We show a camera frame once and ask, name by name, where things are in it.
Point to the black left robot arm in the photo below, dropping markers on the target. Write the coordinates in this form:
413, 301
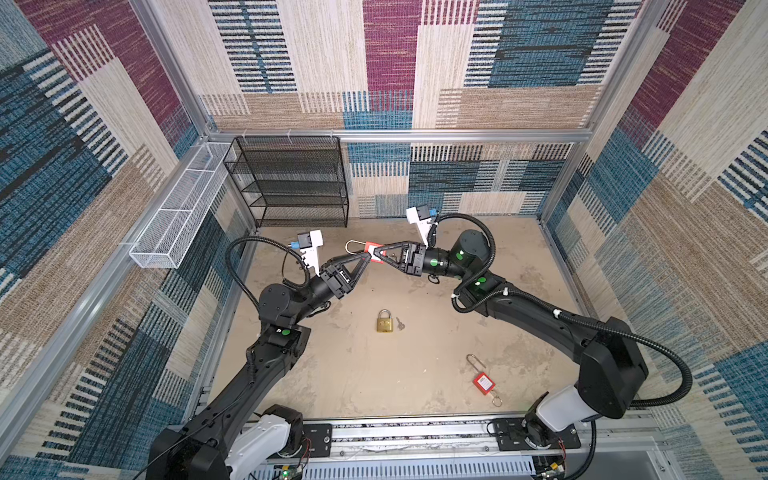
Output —
200, 448

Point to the black wire shelf rack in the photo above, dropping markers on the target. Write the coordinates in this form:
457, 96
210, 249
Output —
290, 181

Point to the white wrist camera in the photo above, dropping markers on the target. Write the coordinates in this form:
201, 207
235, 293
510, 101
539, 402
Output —
422, 217
307, 244

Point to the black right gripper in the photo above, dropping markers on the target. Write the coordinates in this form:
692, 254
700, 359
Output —
414, 254

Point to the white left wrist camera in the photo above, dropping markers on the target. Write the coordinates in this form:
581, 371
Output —
307, 244

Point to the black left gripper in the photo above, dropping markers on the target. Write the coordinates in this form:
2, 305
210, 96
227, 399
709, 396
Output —
339, 284

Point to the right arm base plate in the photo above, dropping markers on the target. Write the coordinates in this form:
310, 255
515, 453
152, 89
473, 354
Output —
519, 434

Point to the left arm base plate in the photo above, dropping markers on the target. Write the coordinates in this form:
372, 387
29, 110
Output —
315, 442

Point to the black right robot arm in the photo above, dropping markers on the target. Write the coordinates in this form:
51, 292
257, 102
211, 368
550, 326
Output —
611, 367

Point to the aluminium front rail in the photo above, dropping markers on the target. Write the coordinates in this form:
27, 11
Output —
446, 447

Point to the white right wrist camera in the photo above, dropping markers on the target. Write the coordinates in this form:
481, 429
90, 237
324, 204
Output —
422, 217

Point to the white mesh wall basket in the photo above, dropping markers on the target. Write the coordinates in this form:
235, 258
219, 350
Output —
165, 241

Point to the brass padlock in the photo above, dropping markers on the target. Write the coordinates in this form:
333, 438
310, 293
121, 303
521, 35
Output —
385, 322

